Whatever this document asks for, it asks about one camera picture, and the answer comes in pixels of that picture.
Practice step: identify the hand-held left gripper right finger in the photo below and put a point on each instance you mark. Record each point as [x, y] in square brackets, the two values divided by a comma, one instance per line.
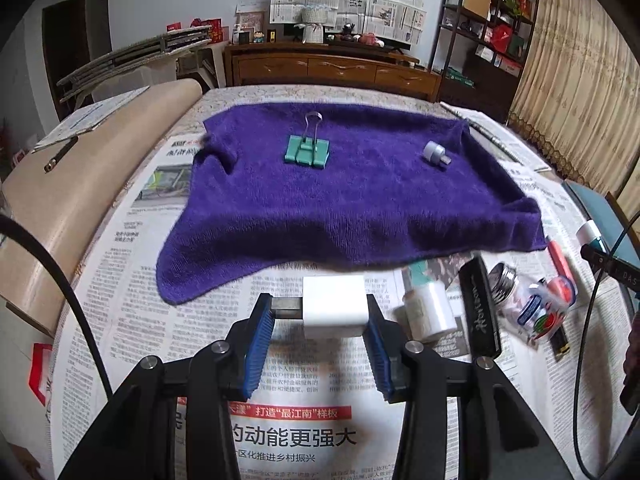
[380, 355]

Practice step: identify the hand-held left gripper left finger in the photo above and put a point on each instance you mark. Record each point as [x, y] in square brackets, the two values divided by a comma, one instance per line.
[257, 355]

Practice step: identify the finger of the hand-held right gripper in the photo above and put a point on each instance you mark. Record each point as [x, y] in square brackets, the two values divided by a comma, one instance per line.
[615, 267]

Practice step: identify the teal white deodorant stick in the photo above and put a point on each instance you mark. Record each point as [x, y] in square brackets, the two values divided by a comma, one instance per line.
[589, 235]

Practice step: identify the pink tube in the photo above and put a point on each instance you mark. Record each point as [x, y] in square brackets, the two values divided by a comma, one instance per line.
[559, 257]

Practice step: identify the white power adapter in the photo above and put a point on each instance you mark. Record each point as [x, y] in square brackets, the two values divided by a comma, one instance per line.
[332, 307]

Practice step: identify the black tube gold band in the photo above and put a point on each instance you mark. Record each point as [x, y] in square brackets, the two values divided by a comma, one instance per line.
[561, 342]

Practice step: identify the clear candy bottle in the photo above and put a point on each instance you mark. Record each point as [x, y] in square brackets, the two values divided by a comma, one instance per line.
[525, 312]

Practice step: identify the black harmonica case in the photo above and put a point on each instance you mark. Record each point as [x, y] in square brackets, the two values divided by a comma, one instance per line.
[479, 305]

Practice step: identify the teal panel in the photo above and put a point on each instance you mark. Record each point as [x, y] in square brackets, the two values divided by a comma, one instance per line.
[595, 205]

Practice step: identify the small white bottle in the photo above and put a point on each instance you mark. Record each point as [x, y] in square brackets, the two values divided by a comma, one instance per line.
[430, 310]

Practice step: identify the teal flat packet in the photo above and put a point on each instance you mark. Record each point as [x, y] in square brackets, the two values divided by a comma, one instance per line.
[415, 272]

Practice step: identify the purple towel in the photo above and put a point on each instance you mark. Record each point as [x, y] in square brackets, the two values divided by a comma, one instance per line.
[350, 210]

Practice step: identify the grey rod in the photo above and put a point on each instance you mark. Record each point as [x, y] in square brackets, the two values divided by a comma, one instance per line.
[487, 135]

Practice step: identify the beige curtain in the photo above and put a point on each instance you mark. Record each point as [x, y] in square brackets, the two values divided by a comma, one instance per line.
[575, 70]

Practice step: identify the green binder clip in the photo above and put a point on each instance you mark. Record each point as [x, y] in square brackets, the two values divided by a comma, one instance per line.
[307, 152]

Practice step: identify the small grey plug adapter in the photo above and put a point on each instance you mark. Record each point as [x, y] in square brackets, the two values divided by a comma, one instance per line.
[434, 151]

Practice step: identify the beige padded chair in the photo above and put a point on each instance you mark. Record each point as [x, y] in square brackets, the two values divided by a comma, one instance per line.
[100, 175]

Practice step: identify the dark shelf unit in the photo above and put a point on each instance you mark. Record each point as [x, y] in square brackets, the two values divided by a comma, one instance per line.
[480, 60]

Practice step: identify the floral tablecloth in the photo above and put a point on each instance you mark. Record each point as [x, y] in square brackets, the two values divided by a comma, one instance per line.
[310, 94]

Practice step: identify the folded paper sheet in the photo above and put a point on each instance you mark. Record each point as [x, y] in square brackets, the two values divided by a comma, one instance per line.
[85, 120]

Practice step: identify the wooden cabinet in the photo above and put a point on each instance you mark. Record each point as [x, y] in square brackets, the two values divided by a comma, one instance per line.
[325, 67]

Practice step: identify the white plastic chair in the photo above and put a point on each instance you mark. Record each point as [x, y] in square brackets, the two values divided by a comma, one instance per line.
[202, 62]

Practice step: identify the grey folded rack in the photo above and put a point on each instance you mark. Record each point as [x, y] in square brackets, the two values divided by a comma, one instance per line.
[135, 52]

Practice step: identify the red boxes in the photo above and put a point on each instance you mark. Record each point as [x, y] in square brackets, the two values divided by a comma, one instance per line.
[205, 27]

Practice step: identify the white woven basket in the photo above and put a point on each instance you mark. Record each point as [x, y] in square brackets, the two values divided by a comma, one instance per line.
[312, 27]

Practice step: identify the dark door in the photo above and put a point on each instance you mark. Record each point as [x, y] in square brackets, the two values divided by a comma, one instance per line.
[65, 45]

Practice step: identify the wall newspapers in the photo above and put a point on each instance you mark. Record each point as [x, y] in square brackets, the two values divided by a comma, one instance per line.
[350, 2]

